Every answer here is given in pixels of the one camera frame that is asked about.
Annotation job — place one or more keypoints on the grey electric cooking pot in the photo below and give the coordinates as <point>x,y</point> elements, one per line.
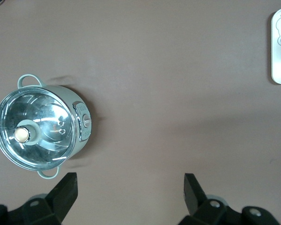
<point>68,95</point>

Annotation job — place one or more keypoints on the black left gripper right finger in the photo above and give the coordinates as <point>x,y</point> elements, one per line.
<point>194,197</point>

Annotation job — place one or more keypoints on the glass pot lid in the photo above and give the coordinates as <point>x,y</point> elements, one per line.
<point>49,143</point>

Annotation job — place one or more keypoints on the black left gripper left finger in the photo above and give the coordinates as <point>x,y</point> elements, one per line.
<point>61,197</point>

